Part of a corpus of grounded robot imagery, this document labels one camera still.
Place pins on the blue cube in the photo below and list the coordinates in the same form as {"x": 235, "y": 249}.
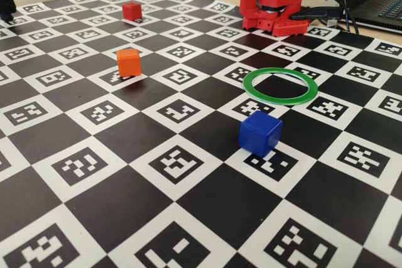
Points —
{"x": 257, "y": 133}

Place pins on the orange cube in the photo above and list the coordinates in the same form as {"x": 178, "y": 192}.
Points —
{"x": 128, "y": 62}

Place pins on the red cube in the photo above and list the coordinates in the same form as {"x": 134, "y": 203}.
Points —
{"x": 131, "y": 10}

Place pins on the black white marker checkerboard mat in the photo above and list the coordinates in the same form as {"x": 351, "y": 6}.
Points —
{"x": 226, "y": 211}

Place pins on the black table clamp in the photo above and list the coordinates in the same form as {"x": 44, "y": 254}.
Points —
{"x": 317, "y": 13}

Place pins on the small white adapter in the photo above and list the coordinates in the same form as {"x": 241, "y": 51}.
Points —
{"x": 331, "y": 23}

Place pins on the black camera stand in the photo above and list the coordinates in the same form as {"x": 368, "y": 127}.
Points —
{"x": 7, "y": 1}

